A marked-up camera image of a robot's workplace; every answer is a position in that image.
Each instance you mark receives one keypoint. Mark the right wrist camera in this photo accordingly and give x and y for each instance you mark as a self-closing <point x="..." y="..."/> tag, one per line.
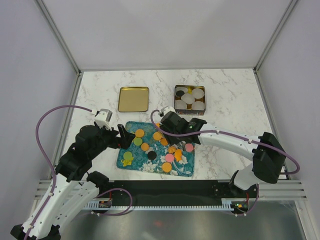
<point x="166" y="110"/>

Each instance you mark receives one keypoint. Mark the pink round cookie lower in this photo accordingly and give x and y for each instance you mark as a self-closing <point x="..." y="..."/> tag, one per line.
<point x="169" y="158"/>

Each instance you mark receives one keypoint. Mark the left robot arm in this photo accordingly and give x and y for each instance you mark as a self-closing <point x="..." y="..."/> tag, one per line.
<point x="91" y="141"/>

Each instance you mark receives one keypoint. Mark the pink round cookie right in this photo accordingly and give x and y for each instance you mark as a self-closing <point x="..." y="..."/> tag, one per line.
<point x="191" y="148"/>

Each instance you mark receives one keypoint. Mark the white paper cup bottom left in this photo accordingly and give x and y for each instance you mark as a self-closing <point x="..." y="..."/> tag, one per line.
<point x="180" y="105"/>

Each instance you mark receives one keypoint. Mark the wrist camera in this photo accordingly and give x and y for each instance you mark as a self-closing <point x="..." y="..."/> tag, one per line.
<point x="166" y="110"/>
<point x="102" y="118"/>

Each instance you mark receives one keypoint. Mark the black round cookie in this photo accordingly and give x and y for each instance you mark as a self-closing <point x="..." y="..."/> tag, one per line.
<point x="179" y="93"/>
<point x="151" y="155"/>

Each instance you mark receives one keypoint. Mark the white cable duct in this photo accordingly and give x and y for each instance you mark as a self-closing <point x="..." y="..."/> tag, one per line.
<point x="97" y="205"/>

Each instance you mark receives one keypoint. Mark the orange round cookie mid right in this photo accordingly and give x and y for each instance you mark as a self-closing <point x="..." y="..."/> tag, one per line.
<point x="171" y="149"/>

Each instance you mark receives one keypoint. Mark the green round cookie upper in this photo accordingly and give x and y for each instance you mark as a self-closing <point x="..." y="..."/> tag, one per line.
<point x="138" y="141"/>

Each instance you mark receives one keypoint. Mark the green round cookie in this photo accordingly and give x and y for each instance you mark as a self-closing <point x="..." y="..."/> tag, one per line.
<point x="138" y="141"/>
<point x="128" y="156"/>

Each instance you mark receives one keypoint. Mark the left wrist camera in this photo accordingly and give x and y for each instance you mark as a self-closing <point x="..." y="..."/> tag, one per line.
<point x="102" y="118"/>

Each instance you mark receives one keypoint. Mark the white paper cup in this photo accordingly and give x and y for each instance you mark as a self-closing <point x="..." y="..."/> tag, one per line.
<point x="198" y="106"/>
<point x="198" y="93"/>
<point x="180" y="105"/>
<point x="180" y="88"/>
<point x="188" y="99"/>

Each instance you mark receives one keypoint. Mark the orange round cookie bottom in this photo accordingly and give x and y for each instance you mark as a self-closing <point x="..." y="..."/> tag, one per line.
<point x="166" y="167"/>

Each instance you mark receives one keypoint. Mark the white paper cup top left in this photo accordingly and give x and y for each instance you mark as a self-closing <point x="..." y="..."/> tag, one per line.
<point x="180" y="88"/>

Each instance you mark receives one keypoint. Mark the white paper cup bottom right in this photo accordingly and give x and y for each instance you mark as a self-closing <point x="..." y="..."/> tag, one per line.
<point x="198" y="106"/>

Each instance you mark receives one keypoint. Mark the orange flower cookie lower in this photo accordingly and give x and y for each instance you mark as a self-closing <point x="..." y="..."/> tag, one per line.
<point x="178" y="155"/>

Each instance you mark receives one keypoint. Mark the black mounting base plate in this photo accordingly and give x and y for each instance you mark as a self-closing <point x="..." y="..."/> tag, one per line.
<point x="175" y="192"/>

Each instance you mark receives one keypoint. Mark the pink round cookie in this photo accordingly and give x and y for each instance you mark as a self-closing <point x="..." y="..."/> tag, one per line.
<point x="169" y="158"/>
<point x="191" y="148"/>

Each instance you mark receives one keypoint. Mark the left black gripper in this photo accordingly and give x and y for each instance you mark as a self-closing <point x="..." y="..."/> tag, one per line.
<point x="124" y="142"/>

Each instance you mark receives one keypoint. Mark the gold tin lid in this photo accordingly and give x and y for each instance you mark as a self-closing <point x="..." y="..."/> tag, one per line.
<point x="133" y="99"/>

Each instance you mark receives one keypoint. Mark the white paper cup top right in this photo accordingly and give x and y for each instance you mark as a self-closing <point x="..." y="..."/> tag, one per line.
<point x="198" y="93"/>

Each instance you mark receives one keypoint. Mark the orange round cookie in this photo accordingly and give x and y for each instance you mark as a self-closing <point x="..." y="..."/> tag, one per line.
<point x="145" y="146"/>
<point x="166" y="167"/>
<point x="157" y="136"/>
<point x="139" y="133"/>

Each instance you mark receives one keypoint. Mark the aluminium frame rail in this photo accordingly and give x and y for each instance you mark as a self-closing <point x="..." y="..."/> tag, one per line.
<point x="282" y="190"/>

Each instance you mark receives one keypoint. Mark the green round cookie lower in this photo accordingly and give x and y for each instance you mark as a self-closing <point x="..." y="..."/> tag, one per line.
<point x="128" y="156"/>

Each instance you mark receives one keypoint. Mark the teal floral tray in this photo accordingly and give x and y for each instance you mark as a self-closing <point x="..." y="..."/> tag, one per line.
<point x="140" y="162"/>

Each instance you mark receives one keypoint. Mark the square cookie tin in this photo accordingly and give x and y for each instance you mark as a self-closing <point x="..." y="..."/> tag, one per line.
<point x="189" y="111"/>

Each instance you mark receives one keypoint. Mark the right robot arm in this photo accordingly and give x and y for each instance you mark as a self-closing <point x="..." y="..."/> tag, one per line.
<point x="265" y="152"/>

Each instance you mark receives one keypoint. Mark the white paper cup centre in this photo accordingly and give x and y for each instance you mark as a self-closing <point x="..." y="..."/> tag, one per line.
<point x="188" y="99"/>

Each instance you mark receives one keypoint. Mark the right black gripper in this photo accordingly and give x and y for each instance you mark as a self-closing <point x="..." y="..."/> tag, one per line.
<point x="172" y="141"/>

